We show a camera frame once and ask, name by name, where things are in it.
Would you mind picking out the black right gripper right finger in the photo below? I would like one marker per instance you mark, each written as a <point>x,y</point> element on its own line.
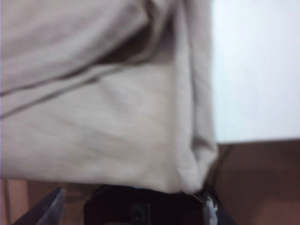
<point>212,206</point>

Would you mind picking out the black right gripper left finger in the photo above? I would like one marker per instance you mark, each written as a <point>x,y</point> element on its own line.
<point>44,208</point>

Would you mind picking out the beige T-shirt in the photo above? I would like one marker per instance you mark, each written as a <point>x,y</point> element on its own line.
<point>93,117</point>

